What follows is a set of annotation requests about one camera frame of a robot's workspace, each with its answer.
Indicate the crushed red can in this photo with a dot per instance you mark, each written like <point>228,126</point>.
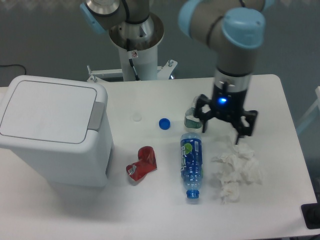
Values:
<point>145,164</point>

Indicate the white bottle cap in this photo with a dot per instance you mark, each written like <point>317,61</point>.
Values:
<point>136,117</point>

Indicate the white frame at right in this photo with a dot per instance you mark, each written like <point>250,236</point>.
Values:
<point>310,115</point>

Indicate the blue plastic bottle lying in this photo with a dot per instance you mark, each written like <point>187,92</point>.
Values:
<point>191,170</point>

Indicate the clear green-label bottle upright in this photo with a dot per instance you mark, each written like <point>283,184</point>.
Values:
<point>191,123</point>

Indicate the blue bottle cap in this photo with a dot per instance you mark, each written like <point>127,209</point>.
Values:
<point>164,123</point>

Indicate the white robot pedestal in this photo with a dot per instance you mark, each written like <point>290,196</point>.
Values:
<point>137,46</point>

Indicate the white push-lid trash can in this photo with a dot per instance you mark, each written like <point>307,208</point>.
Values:
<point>59,127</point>

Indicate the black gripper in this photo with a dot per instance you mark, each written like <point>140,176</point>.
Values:
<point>227,104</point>

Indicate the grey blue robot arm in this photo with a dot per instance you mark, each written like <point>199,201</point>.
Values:
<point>233,28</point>

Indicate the black device at right edge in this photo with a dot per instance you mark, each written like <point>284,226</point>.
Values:
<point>311,215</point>

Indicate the crumpled white tissue pile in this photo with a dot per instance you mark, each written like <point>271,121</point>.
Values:
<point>236,165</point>

